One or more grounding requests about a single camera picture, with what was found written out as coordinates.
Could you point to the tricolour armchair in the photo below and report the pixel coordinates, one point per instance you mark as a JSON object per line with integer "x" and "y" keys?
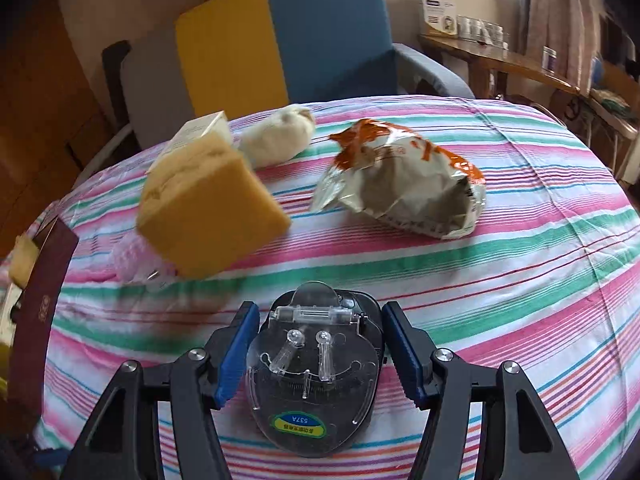
{"x": 249, "y": 56}

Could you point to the black universal charger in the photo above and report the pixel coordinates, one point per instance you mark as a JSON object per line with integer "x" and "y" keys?
{"x": 313, "y": 368}

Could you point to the striped tablecloth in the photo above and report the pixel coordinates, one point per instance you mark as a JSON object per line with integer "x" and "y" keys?
{"x": 549, "y": 278}

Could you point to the pink curtain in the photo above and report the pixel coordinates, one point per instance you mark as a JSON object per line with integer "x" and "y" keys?
{"x": 571, "y": 28}

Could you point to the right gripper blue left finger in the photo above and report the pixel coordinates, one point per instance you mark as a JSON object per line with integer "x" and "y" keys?
{"x": 202, "y": 381}

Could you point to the gold maroon gift box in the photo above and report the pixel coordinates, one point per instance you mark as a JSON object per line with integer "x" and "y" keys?
{"x": 37, "y": 269}

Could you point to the pink hair roller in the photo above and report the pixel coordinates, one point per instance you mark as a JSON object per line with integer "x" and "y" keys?
{"x": 137, "y": 263}

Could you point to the crumpled snack bag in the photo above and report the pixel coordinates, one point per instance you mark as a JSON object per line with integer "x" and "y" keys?
{"x": 392, "y": 174}

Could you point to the small white box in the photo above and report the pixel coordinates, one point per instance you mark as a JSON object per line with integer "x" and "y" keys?
{"x": 215, "y": 124}

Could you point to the white product box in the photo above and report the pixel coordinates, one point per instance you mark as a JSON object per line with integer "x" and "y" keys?
{"x": 439, "y": 18}

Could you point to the wooden side table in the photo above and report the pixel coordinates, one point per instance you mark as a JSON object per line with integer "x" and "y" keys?
{"x": 482, "y": 60}

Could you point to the large yellow sponge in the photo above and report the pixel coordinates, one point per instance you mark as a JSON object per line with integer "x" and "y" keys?
{"x": 203, "y": 209}

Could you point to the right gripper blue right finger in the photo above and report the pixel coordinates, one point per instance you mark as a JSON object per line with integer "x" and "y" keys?
{"x": 437, "y": 381}

